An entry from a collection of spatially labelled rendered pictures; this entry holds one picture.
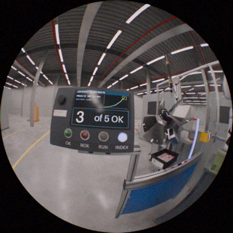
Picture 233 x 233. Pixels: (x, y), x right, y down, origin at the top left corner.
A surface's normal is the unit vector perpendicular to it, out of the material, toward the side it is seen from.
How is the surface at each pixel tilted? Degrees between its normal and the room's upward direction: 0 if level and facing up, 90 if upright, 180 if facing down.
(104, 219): 0
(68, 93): 75
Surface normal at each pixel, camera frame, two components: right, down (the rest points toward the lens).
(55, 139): 0.15, -0.19
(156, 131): -0.34, -0.62
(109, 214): 0.07, -1.00
